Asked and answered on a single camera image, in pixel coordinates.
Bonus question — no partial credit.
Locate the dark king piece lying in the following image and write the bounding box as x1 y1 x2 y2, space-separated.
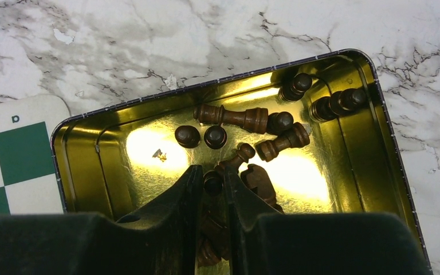
193 104 269 134

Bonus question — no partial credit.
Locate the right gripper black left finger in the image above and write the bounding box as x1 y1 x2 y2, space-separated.
0 165 203 274

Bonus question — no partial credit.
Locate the dark pawn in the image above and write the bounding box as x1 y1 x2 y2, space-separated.
203 171 223 197
266 111 294 135
175 125 201 148
204 125 227 150

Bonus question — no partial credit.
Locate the dark rook piece lying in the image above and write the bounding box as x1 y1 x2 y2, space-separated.
256 122 310 162

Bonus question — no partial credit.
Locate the dark pawn far corner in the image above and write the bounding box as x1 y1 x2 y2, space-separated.
309 88 368 122

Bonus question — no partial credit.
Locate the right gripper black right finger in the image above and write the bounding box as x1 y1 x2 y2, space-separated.
223 167 431 274

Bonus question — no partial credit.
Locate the dark knight piece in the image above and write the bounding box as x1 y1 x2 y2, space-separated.
240 164 284 213

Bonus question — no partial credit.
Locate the dark pawn by king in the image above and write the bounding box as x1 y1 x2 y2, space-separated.
266 111 294 135

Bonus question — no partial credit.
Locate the gold tin with dark pieces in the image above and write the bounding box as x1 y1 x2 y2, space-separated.
51 49 431 268

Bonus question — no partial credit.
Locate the dark queen piece lying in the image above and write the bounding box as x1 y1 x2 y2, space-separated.
197 204 231 267

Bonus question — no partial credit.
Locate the green white chess board mat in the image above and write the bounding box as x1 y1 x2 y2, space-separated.
0 95 70 214

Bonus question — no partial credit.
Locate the dark pawn corner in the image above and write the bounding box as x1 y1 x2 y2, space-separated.
278 73 313 102
309 88 368 122

